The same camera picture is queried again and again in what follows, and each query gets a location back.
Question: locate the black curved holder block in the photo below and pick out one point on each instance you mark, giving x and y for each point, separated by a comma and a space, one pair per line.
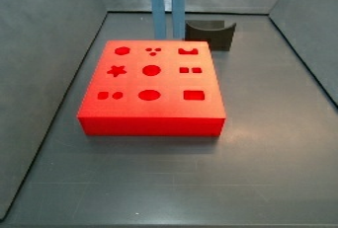
215, 32

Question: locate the red shape-sorter block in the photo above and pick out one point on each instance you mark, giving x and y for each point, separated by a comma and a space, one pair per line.
153, 87

